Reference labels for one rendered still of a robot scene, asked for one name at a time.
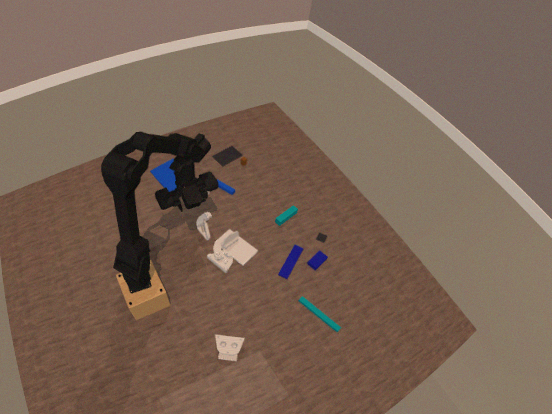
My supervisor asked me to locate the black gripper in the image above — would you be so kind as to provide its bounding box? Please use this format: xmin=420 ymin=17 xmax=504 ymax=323
xmin=155 ymin=172 xmax=219 ymax=212

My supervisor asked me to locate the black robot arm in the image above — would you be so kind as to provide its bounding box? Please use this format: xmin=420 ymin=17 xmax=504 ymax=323
xmin=101 ymin=132 xmax=211 ymax=294

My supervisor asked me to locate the teal rectangular block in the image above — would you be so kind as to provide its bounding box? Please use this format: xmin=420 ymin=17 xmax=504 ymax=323
xmin=275 ymin=205 xmax=298 ymax=226

